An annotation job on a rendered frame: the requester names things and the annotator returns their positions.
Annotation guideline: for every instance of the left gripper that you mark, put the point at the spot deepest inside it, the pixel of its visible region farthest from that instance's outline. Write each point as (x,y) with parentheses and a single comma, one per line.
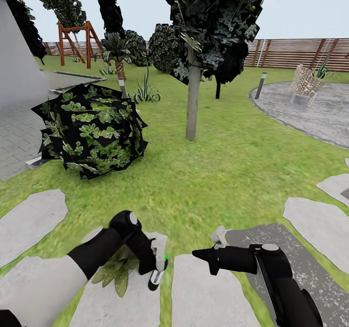
(146,256)

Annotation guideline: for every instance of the insectifuge atomizer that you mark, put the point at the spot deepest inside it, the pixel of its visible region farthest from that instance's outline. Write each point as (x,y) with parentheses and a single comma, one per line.
(156,276)

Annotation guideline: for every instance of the garden chair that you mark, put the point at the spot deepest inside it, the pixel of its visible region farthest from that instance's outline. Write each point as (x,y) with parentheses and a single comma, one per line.
(304,83)

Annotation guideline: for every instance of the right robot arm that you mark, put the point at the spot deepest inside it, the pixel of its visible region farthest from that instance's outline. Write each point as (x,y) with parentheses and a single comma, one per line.
(290,306)

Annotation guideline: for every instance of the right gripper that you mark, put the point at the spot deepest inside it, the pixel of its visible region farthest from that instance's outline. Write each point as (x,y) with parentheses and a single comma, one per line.
(222,258)

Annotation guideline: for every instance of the pot plant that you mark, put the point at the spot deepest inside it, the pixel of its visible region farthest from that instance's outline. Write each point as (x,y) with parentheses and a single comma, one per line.
(118,269)

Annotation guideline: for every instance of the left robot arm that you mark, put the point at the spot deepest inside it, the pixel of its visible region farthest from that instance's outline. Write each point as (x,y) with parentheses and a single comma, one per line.
(41,302)

